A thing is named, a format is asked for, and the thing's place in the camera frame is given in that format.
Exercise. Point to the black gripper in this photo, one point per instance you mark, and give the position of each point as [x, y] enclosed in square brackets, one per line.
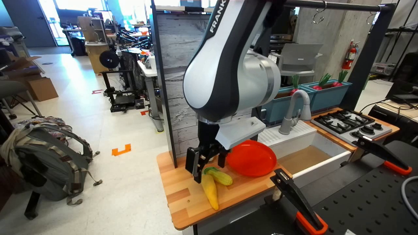
[210, 138]

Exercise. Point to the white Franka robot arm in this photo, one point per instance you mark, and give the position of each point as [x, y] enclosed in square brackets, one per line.
[227, 66]

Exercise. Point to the orange plate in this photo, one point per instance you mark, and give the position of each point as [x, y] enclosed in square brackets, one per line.
[253, 159]

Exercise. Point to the grey stone pattern panel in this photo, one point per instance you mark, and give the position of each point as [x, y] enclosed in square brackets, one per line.
[178, 87]

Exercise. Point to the black panel edge strut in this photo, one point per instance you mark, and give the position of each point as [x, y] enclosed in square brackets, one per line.
[164, 87]

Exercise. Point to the orange floor marker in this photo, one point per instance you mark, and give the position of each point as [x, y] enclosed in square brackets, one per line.
[122, 152]

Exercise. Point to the white toy sink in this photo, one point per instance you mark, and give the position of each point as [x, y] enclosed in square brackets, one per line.
[296, 139]

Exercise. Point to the white table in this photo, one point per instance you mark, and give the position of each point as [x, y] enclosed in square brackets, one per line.
[151, 72]

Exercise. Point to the grey faucet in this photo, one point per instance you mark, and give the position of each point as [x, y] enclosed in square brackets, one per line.
[305, 105]

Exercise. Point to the grey plastic chair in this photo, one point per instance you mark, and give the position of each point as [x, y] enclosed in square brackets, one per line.
[301, 57]

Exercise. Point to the stove with black grates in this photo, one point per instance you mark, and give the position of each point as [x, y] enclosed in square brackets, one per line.
[348, 125]

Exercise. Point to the black 3D printer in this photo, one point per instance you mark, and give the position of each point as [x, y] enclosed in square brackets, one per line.
[109, 59]

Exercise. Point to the tan wooden cabinet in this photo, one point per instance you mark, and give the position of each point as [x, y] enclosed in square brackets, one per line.
[93, 57]

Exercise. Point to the grey backpack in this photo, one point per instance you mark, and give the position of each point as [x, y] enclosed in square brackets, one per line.
[48, 161]

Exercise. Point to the black perforated base board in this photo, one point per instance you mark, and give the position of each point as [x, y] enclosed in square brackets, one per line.
[370, 200]

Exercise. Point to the red fire extinguisher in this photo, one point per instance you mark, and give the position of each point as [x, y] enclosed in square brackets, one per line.
[349, 57]

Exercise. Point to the cardboard box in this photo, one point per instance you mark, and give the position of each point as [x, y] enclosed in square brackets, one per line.
[42, 89]

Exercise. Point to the black monitor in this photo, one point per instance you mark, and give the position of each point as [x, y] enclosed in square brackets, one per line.
[407, 79]

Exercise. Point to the dark blue door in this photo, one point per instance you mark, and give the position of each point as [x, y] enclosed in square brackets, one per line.
[31, 22]

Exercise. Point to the black overhead frame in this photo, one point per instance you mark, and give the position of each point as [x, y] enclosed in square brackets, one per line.
[372, 53]

